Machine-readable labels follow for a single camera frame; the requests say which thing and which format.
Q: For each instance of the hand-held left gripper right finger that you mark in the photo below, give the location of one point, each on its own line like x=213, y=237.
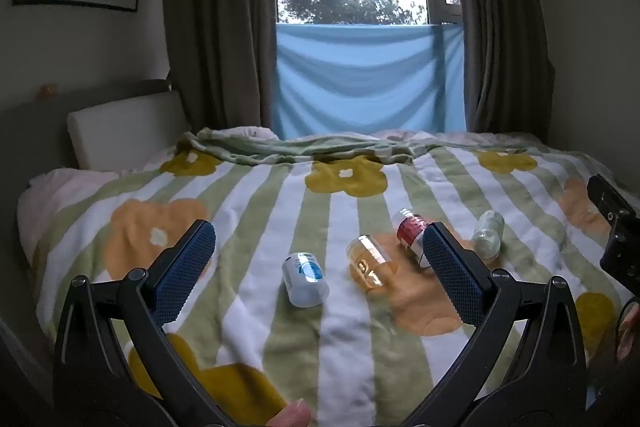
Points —
x=452, y=272

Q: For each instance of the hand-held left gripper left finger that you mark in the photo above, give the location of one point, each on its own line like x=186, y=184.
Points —
x=185, y=267

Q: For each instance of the clear greenish cup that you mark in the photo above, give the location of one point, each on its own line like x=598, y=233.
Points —
x=487, y=232

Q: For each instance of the clear cup with red label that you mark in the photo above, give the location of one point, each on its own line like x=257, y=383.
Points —
x=410, y=232

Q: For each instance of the clear amber cup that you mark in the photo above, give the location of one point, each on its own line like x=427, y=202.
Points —
x=370, y=264

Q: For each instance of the white cup with blue print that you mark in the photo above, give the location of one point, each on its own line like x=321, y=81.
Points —
x=305, y=279

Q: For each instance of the person's right hand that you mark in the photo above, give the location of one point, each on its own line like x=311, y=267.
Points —
x=629, y=337

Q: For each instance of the person's left hand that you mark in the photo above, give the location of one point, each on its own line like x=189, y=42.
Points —
x=290, y=416

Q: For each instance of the striped floral blanket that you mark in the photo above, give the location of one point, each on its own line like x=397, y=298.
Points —
x=300, y=212

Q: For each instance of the white cushion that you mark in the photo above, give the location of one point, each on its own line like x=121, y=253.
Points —
x=130, y=132

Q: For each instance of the pink bedding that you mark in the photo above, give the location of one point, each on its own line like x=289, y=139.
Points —
x=55, y=192

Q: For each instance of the green blanket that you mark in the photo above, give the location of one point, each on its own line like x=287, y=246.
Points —
x=280, y=147

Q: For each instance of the light blue cloth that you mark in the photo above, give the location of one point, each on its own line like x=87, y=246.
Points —
x=365, y=82

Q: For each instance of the brown curtain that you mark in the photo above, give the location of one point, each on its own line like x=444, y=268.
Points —
x=220, y=22
x=500, y=22

